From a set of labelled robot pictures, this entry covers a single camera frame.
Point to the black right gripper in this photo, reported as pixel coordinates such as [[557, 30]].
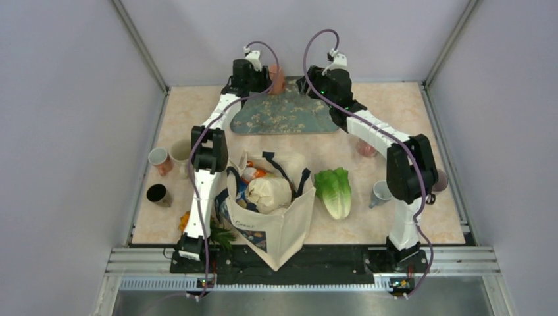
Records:
[[315, 76]]

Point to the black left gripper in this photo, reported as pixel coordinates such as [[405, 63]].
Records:
[[264, 80]]

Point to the salmon pink mug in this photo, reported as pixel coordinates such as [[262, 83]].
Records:
[[278, 79], [160, 159]]

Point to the pink patterned mug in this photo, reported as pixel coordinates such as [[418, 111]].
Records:
[[364, 149]]

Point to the cream dragon print mug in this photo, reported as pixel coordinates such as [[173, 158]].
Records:
[[179, 153]]

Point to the white ceramic mug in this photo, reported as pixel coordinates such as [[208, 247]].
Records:
[[380, 194]]

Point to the mauve purple mug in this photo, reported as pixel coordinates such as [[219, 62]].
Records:
[[441, 184]]

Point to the brown striped mug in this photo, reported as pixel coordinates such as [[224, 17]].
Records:
[[159, 195]]

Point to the cream canvas tote bag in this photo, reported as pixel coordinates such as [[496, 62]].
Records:
[[277, 236]]

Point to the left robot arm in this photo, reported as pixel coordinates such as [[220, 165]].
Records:
[[209, 152]]

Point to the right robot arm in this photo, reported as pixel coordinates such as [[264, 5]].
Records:
[[411, 169]]

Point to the teal floral serving tray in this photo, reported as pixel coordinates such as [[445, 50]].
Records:
[[286, 113]]

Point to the orange snack packet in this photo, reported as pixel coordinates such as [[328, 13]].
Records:
[[251, 172]]

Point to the green romaine lettuce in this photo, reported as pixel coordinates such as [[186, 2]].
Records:
[[334, 191]]

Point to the blue cookie snack bag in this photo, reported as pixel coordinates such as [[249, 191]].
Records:
[[220, 201]]

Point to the cream paper wrapped package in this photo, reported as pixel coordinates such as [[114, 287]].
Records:
[[269, 193]]

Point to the pineapple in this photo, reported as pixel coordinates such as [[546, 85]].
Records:
[[219, 234]]

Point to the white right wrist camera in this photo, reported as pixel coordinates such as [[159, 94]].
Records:
[[338, 61]]

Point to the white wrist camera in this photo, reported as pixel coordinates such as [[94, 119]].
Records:
[[253, 56], [338, 61]]

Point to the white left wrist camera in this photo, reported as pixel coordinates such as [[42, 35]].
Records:
[[253, 56]]

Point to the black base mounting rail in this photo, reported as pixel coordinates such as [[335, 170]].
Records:
[[313, 265]]

